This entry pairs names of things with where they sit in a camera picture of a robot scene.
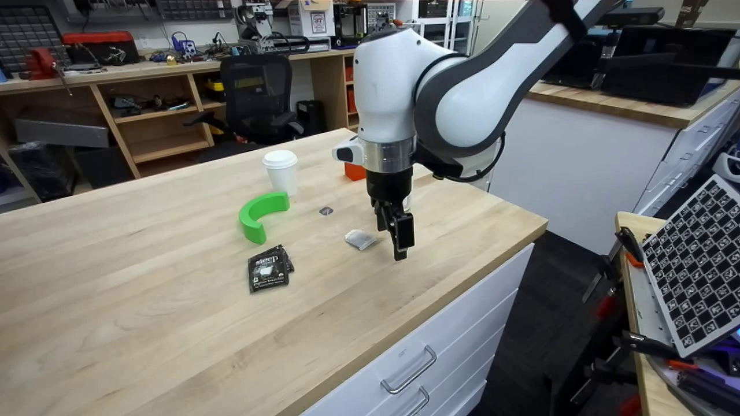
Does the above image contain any white paper cup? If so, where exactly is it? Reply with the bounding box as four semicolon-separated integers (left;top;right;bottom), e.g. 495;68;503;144
260;147;301;198

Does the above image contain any black monitor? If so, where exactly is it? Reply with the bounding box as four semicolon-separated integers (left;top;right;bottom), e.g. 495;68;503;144
538;29;613;92

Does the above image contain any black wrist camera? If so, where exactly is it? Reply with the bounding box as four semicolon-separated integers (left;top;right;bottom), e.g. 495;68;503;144
411;144;468;185

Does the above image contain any white cardboard box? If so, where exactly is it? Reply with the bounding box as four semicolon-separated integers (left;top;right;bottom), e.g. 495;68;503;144
296;0;338;41

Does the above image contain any red cube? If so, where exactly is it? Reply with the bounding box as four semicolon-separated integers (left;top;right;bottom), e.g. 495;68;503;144
341;162;369;185

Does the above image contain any wooden workbench with shelves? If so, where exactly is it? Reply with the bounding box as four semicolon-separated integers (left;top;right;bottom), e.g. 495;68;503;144
0;44;365;182

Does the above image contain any white drawer cabinet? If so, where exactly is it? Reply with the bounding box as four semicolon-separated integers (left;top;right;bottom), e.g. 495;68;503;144
298;241;538;416

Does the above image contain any black white checkerboard panel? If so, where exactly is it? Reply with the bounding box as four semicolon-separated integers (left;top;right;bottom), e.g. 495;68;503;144
638;173;740;360

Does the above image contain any black office chair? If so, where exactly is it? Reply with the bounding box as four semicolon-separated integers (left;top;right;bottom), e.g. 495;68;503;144
201;51;306;147

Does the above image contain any white counter with wooden top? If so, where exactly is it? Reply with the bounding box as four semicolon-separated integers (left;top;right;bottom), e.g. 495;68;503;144
483;77;740;256

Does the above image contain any silver drawer handle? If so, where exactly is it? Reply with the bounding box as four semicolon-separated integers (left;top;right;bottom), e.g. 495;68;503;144
387;387;432;416
379;345;439;398

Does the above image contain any black teabag packet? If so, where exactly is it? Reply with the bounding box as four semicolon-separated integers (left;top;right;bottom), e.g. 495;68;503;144
244;243;296;296

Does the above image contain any black equipment case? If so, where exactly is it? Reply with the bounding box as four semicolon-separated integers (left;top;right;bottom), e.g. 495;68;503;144
599;24;740;108

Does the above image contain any grey flat panel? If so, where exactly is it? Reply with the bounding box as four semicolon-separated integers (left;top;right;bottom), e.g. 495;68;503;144
12;115;111;151

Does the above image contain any red toolbox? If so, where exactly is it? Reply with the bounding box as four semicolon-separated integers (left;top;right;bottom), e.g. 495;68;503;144
59;29;143;68

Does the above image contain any green curved plastic piece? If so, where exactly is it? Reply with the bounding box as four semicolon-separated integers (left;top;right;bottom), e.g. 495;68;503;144
236;189;291;247

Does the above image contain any black red clamp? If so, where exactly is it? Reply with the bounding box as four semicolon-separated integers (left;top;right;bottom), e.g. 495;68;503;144
609;225;648;273

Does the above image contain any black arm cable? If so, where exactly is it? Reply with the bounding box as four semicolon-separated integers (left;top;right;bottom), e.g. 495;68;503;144
457;124;508;185

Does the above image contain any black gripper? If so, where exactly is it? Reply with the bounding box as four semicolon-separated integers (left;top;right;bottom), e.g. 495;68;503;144
365;166;419;263

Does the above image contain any wooden side table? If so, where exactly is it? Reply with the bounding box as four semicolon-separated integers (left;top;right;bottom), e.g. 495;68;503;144
613;211;740;416

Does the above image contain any red tool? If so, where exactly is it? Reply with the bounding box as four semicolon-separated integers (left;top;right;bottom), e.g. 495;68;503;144
24;47;61;80

